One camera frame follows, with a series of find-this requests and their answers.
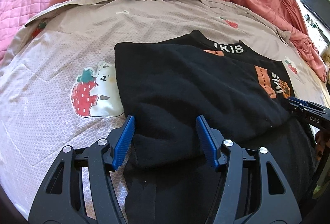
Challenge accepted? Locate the black IKIS t-shirt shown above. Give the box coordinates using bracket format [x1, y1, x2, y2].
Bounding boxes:
[115, 31, 315, 223]

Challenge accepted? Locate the white tv cabinet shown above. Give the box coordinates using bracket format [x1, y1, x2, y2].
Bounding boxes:
[304, 14, 329, 55]

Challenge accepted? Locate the beige strawberry bear blanket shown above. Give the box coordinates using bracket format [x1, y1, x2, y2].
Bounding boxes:
[1, 0, 329, 223]

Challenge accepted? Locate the black flat television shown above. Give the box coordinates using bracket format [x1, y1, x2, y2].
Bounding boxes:
[300, 0, 330, 29]

